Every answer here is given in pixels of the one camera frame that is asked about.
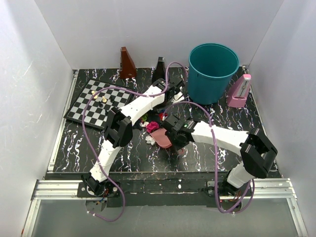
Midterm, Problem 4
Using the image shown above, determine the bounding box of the magenta paper scrap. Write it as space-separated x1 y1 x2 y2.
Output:
146 121 159 133

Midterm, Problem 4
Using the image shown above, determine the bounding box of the brown metronome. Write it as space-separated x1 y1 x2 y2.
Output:
119 47 137 79

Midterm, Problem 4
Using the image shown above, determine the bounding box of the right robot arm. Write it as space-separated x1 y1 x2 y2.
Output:
161 115 278 196

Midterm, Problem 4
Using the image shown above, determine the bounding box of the white paper scrap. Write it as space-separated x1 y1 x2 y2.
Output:
140 121 149 127
145 135 156 146

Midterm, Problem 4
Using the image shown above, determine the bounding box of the teal plastic bin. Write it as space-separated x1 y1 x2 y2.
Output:
187 43 239 105

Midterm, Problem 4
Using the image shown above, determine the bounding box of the pink dustpan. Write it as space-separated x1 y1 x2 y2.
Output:
150 128 172 149

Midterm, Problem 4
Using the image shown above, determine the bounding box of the black metronome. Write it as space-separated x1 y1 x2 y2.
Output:
152 56 166 84

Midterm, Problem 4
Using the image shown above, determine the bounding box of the pink metronome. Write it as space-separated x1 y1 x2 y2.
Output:
227 74 251 108

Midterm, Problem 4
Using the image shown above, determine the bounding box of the chessboard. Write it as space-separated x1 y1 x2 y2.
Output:
64 79 134 130

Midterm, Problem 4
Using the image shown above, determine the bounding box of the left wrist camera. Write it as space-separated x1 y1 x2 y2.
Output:
171 92 185 103

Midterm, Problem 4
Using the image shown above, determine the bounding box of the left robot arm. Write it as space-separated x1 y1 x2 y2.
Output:
81 79 185 198

